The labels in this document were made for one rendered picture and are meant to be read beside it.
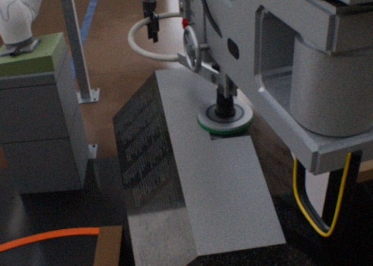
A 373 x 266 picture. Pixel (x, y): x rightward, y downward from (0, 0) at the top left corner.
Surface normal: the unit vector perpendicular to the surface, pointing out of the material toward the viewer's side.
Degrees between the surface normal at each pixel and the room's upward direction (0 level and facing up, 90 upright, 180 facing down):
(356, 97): 90
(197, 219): 0
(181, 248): 45
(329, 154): 90
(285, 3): 90
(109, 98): 0
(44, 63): 90
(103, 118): 0
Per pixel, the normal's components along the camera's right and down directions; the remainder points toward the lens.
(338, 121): -0.18, 0.57
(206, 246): -0.06, -0.82
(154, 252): -0.73, -0.48
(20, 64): 0.07, 0.57
